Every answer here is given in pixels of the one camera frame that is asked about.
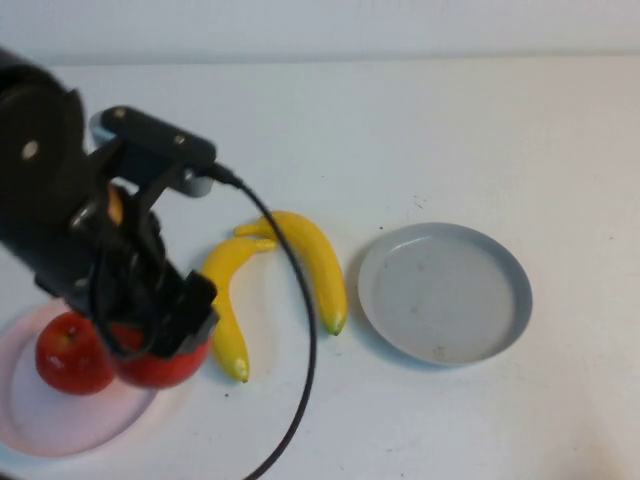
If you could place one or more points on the pink round plate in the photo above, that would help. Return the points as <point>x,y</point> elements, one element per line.
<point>60,420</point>

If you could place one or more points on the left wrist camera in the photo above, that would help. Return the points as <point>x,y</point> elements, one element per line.
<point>150,130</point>

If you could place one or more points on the red apple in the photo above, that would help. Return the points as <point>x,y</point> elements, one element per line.
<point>160,372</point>
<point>65,360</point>

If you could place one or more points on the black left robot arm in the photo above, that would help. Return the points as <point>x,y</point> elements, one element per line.
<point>35,150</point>

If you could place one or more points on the strongly curved yellow banana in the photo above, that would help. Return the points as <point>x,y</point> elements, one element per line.
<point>227,330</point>

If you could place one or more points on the long yellow banana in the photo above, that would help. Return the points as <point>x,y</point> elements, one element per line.
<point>327,270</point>

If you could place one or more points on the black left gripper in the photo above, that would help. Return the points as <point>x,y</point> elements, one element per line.
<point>130,280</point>

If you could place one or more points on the grey-blue round plate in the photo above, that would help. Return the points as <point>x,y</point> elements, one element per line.
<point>445,300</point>

